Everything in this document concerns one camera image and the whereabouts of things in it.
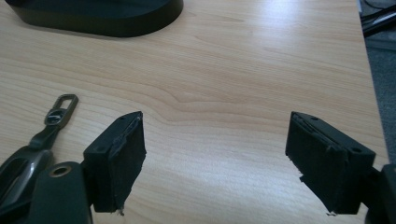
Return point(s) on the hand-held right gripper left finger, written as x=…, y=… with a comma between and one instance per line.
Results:
x=112, y=168

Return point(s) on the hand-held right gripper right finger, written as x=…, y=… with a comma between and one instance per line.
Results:
x=323, y=165

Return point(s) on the black oval stand base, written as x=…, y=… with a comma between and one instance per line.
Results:
x=102, y=18

